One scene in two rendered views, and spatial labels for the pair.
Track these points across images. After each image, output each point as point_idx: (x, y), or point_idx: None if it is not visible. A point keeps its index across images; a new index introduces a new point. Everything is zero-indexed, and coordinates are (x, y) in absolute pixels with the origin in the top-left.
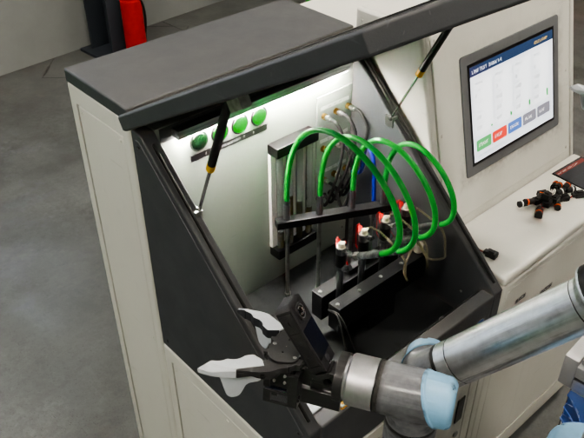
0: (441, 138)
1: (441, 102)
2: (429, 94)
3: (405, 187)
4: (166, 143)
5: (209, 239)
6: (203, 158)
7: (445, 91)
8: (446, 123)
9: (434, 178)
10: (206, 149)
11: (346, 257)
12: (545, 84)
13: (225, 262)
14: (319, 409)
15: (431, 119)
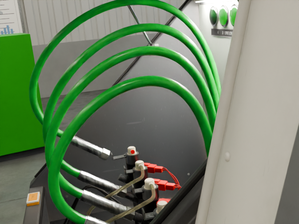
0: (226, 161)
1: (252, 59)
2: (246, 23)
3: (64, 73)
4: (202, 6)
5: (135, 62)
6: (217, 37)
7: (270, 35)
8: (244, 134)
9: (169, 205)
10: (218, 29)
11: (127, 168)
12: None
13: (122, 78)
14: (42, 190)
15: (232, 93)
